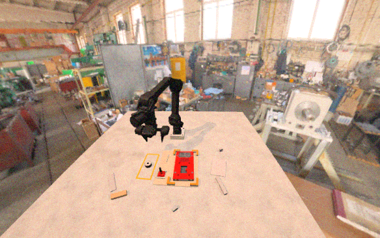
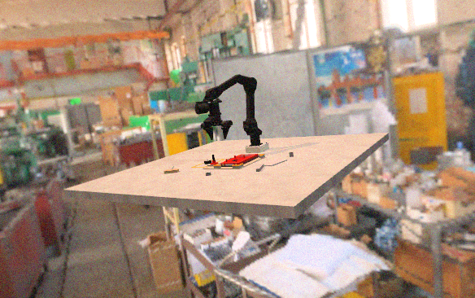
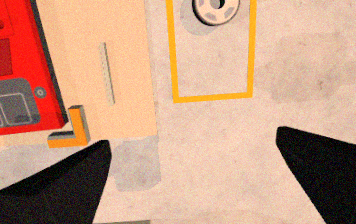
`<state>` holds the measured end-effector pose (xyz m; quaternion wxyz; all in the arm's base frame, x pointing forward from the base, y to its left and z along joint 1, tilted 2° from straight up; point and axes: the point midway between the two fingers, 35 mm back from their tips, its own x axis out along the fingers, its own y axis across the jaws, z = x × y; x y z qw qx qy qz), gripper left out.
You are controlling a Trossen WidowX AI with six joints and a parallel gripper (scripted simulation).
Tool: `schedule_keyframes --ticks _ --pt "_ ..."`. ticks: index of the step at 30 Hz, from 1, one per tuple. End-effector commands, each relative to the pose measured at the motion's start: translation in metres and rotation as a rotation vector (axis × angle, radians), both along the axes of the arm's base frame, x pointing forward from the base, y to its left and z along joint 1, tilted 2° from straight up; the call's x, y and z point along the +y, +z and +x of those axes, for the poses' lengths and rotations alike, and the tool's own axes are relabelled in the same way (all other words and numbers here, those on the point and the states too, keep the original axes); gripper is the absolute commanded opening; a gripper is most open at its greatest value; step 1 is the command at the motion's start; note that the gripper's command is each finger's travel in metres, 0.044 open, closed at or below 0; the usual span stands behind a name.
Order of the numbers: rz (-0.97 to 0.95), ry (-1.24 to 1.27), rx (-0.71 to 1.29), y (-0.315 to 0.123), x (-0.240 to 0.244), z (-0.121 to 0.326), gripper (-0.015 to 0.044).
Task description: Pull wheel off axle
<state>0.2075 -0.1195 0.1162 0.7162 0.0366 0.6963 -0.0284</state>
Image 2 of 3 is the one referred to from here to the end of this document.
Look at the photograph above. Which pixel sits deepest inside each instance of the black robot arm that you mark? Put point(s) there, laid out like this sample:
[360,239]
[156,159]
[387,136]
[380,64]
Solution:
[250,125]

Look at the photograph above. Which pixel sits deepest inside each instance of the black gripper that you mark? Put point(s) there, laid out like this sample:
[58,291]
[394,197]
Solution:
[225,125]

